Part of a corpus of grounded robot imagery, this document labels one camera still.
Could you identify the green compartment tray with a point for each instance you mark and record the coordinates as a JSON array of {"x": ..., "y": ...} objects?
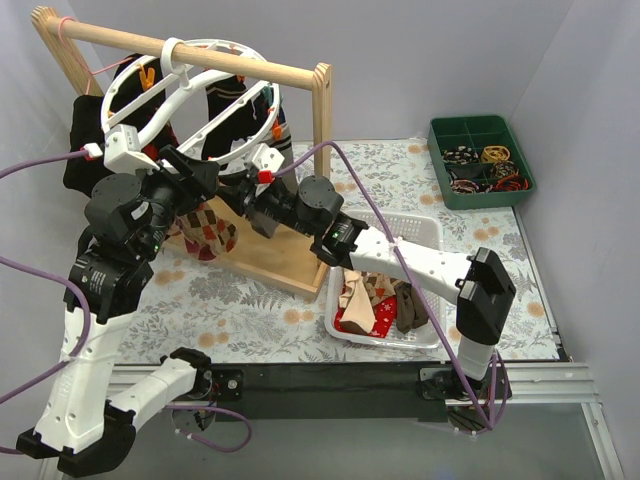
[{"x": 478, "y": 162}]

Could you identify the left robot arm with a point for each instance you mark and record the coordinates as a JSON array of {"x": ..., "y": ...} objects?
[{"x": 129, "y": 216}]

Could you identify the brown sock in basket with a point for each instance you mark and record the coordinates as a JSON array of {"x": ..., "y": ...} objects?
[{"x": 411, "y": 313}]

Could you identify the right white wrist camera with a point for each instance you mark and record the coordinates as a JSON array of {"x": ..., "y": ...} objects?
[{"x": 261, "y": 165}]

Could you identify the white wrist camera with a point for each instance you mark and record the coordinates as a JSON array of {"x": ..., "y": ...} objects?
[
  {"x": 261, "y": 165},
  {"x": 122, "y": 151}
]

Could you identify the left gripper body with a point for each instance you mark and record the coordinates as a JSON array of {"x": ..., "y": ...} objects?
[{"x": 185, "y": 182}]

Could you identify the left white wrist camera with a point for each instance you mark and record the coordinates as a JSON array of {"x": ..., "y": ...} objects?
[{"x": 122, "y": 151}]

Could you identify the red sock in basket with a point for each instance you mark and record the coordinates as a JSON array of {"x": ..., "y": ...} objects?
[{"x": 385, "y": 315}]

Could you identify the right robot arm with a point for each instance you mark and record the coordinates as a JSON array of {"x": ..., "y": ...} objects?
[{"x": 478, "y": 285}]

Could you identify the wooden clothes rack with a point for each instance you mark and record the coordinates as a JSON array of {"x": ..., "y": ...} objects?
[{"x": 284, "y": 261}]

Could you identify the white plastic laundry basket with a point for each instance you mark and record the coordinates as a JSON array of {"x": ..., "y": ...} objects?
[{"x": 418, "y": 229}]

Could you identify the white round clip hanger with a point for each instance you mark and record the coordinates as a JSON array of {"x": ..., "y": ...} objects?
[{"x": 208, "y": 116}]

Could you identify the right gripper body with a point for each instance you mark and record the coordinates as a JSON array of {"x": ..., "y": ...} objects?
[{"x": 247, "y": 193}]

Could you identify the navy sock green toe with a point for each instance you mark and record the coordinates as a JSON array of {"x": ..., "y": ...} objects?
[{"x": 261, "y": 105}]

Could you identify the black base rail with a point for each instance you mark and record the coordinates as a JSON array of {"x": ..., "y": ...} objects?
[{"x": 319, "y": 391}]

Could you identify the floral table mat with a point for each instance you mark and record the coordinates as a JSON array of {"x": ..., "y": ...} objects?
[{"x": 234, "y": 319}]

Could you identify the grey striped sock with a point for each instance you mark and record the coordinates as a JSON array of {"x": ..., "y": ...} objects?
[
  {"x": 284, "y": 145},
  {"x": 262, "y": 223}
]

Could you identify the beige sock in basket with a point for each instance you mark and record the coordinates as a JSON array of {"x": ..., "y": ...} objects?
[{"x": 357, "y": 312}]

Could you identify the beige orange green argyle sock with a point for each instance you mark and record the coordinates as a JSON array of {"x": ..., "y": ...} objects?
[{"x": 205, "y": 226}]

